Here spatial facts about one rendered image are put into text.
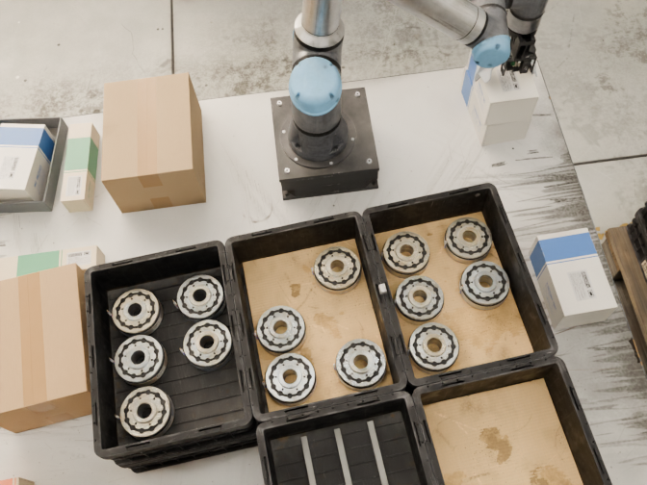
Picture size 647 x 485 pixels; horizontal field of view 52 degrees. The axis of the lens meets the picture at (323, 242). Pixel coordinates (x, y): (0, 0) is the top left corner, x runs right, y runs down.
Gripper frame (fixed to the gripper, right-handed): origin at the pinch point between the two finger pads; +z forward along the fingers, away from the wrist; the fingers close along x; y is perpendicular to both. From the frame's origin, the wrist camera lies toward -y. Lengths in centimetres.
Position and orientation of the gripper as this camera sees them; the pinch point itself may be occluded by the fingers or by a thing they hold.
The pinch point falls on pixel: (503, 75)
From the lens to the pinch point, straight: 179.5
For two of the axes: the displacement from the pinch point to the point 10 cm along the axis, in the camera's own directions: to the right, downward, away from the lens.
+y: 1.2, 8.9, -4.4
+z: 0.4, 4.4, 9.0
